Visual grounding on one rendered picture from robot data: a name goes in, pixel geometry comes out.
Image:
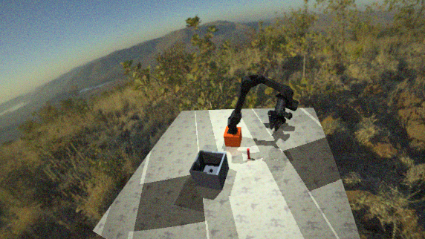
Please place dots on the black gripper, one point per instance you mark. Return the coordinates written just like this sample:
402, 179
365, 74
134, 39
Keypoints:
275, 120

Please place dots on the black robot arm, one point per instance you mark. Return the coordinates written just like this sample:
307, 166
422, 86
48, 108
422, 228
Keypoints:
285, 98

